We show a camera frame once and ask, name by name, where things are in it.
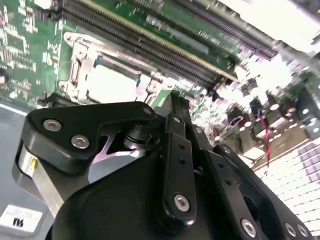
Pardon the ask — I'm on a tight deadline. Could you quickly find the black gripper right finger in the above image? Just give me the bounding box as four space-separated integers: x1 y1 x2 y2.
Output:
179 97 313 240

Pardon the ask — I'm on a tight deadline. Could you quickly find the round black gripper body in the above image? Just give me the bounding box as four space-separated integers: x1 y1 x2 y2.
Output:
51 122 238 240

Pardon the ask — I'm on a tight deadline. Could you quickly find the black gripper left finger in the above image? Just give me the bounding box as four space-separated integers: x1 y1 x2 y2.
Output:
12 91 198 227

